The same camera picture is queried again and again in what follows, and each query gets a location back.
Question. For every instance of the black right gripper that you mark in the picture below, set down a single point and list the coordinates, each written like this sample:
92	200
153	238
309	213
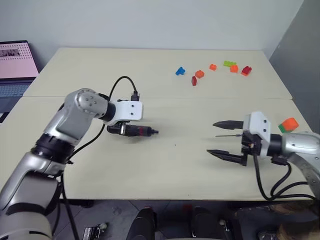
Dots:
251	145

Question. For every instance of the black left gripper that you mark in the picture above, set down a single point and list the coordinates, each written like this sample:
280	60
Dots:
123	123

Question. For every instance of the black electric screwdriver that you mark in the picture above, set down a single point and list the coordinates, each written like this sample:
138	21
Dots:
140	131

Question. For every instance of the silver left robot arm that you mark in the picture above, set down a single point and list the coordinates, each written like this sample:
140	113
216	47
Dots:
72	117

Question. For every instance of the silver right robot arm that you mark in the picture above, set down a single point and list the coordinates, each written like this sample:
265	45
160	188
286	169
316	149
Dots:
300	145

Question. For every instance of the thin metal screwdriver bit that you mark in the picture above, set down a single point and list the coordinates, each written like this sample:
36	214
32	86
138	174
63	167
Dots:
227	136

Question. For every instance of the green flat toy block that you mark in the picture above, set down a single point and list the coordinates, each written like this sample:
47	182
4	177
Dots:
282	128

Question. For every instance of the large orange toy block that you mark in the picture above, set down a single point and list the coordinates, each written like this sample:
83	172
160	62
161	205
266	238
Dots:
290	124

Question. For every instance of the small red toy brick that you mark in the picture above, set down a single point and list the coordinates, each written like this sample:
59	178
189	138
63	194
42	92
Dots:
194	81

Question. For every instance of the orange toy brick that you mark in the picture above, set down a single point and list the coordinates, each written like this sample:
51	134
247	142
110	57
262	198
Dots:
199	74
213	67
234	69

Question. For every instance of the large red toy brick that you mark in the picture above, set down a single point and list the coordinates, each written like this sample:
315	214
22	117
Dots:
246	71

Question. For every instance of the green toy brick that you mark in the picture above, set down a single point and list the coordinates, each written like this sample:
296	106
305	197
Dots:
229	63

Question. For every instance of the blue toy brick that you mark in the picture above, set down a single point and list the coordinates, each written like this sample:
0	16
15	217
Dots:
180	71

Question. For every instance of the dark rounded shape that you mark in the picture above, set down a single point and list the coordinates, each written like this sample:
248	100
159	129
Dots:
210	222
141	225

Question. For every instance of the small black device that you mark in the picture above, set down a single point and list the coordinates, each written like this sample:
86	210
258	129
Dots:
93	231

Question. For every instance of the brown fuzzy shape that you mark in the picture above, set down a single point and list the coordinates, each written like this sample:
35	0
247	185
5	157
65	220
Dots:
297	220

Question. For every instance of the laptop with pink screen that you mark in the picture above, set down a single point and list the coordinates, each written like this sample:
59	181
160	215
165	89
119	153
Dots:
15	60

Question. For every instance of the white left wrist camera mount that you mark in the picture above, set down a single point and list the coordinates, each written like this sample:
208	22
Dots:
127	110

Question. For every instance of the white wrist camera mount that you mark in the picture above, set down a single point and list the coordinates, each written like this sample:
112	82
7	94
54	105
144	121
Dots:
127	110
260	125

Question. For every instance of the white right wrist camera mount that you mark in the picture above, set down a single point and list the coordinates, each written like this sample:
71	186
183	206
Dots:
260	125

